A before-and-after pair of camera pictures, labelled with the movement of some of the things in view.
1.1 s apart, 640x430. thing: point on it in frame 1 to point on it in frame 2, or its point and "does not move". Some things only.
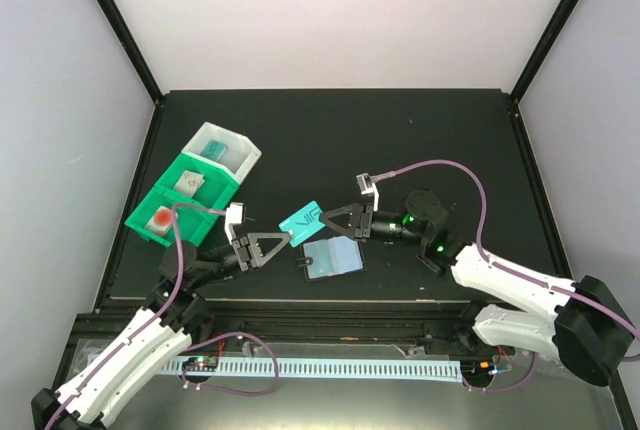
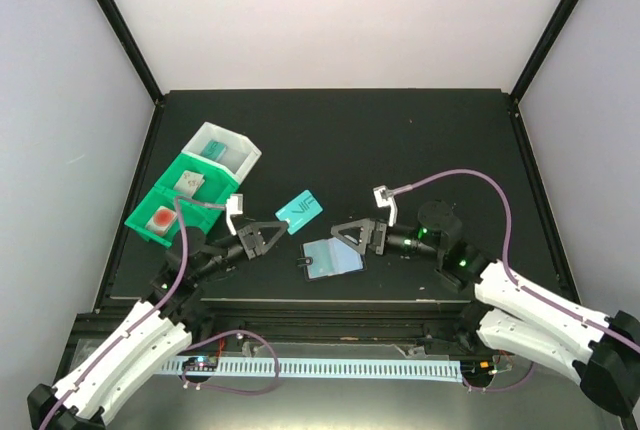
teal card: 303,224 to 300,211
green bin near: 154,217 does not move
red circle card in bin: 161,221 does not move
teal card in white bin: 213,150 does not move
